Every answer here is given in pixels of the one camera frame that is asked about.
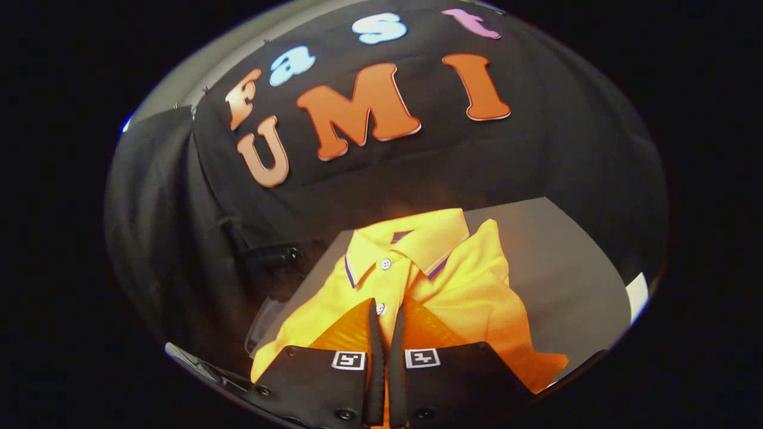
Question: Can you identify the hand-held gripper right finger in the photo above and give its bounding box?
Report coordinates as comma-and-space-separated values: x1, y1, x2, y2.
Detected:
387, 300, 535, 429

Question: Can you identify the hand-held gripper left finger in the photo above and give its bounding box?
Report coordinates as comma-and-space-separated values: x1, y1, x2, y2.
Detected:
246, 297, 388, 429

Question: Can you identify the yellow polo shirt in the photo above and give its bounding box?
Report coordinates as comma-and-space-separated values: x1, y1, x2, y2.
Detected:
250, 207, 570, 427

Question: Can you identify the white object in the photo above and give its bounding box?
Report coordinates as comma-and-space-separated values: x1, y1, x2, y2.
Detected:
625, 272, 650, 326

